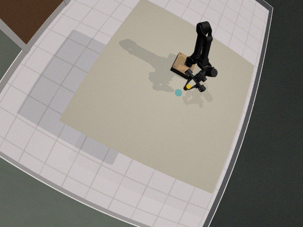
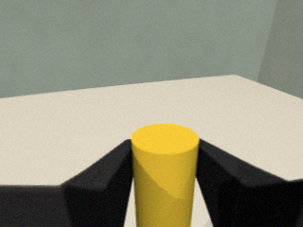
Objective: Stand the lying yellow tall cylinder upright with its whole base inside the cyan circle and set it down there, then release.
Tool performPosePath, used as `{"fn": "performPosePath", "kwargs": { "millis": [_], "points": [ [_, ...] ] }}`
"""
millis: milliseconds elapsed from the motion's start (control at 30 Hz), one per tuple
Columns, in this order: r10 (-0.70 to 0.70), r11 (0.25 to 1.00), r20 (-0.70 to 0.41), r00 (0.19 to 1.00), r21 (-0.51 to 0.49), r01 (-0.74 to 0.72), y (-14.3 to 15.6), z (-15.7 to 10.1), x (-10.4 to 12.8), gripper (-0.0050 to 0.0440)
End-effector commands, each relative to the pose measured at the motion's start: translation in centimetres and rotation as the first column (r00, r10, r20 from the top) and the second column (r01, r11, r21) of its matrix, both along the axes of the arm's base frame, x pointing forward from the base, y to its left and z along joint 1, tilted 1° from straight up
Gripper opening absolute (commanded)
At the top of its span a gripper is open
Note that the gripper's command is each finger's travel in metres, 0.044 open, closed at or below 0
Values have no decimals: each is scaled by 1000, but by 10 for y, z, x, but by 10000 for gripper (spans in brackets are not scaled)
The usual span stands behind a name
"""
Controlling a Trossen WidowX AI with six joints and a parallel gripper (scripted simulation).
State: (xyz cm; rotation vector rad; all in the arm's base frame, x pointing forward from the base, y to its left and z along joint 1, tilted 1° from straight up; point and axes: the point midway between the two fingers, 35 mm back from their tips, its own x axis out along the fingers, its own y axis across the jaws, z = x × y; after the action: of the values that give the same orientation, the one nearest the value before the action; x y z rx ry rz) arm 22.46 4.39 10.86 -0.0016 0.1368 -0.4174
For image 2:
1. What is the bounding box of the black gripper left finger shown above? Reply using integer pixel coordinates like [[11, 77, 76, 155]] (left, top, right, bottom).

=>
[[0, 139, 134, 227]]

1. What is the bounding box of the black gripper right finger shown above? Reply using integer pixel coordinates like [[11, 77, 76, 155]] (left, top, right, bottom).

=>
[[196, 138, 303, 227]]

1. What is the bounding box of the yellow cylinder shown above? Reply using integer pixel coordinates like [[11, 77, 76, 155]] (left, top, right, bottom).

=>
[[131, 124, 199, 227]]

